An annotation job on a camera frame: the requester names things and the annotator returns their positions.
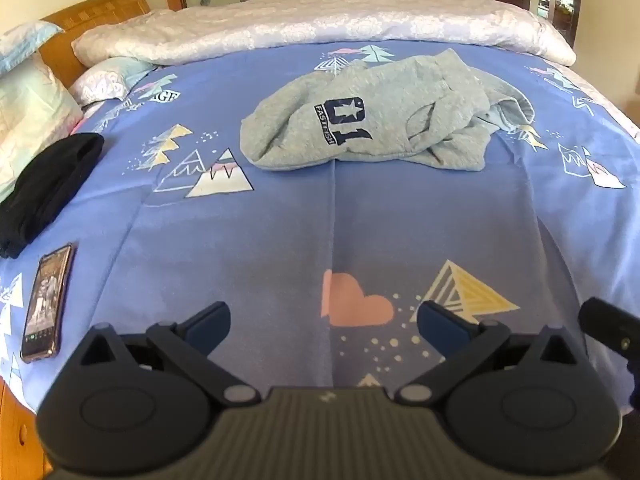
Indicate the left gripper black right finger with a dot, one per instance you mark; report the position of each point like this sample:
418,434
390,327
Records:
529,403

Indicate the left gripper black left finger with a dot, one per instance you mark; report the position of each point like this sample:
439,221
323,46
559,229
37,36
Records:
127,404

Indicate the grey sweat pants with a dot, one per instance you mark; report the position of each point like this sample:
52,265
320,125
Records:
433,110

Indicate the smartphone in clear case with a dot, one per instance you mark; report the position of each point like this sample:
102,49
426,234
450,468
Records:
42,330

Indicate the blue patterned bed sheet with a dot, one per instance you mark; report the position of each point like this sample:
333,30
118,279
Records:
323,268

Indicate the black folded garment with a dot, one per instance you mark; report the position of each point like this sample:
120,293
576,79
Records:
46,185

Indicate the floral pastel pillow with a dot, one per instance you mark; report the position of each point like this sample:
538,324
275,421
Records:
36,111

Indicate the small white blue pillow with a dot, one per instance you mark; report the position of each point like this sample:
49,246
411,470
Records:
110,79

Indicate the white lilac quilt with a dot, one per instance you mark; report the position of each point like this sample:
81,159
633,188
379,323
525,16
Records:
165,37

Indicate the light blue pillow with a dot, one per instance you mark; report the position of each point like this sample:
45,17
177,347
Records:
20,43

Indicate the wooden headboard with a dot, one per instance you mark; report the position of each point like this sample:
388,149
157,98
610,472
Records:
57,52

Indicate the wooden bed frame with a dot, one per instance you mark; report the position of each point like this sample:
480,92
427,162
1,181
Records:
22,456

